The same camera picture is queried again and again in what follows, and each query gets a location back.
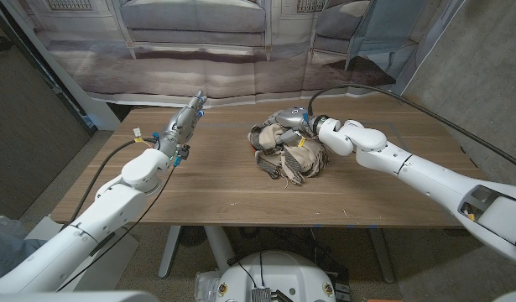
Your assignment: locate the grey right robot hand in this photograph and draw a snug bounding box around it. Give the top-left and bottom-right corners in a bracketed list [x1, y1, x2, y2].
[263, 107, 326, 146]

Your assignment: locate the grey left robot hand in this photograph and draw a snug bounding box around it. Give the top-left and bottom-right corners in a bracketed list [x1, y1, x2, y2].
[156, 89, 208, 167]

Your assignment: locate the beige plaid fringed scarf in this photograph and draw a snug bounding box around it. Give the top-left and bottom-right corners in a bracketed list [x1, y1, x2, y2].
[247, 119, 330, 186]

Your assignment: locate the printed room backdrop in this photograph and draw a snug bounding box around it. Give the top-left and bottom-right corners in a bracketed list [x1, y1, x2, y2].
[0, 0, 468, 109]

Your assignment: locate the black round floor fan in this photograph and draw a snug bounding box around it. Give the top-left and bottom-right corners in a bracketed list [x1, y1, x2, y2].
[177, 226, 208, 248]

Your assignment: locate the white slanted table leg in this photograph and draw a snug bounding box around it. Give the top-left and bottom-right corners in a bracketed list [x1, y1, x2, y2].
[158, 225, 182, 280]

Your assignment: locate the white table column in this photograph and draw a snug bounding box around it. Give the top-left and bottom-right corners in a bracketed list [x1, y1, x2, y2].
[203, 225, 237, 273]

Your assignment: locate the dark wooden door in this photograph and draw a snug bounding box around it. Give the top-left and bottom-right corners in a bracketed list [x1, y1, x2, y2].
[0, 8, 95, 220]

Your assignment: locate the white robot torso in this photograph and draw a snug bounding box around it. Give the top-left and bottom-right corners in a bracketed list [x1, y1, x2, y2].
[215, 250, 337, 302]

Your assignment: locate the grey table leg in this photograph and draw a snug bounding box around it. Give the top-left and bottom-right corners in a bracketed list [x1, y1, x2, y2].
[368, 227, 396, 284]

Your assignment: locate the clear plastic package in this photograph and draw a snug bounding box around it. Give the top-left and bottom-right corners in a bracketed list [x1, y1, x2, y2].
[194, 270, 222, 302]

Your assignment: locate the clear plastic bag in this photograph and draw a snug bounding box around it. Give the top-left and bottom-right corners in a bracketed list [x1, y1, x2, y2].
[0, 213, 30, 240]

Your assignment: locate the person's blue jeans leg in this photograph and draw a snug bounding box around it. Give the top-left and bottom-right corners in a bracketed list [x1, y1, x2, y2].
[0, 230, 47, 284]

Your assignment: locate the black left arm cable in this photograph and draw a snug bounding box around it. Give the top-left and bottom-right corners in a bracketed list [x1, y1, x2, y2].
[62, 138, 160, 230]

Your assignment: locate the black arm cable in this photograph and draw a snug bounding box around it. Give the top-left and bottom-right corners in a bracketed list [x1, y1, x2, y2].
[62, 138, 160, 230]
[307, 83, 516, 173]

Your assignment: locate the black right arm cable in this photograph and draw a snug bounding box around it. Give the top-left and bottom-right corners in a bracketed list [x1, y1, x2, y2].
[307, 83, 516, 173]

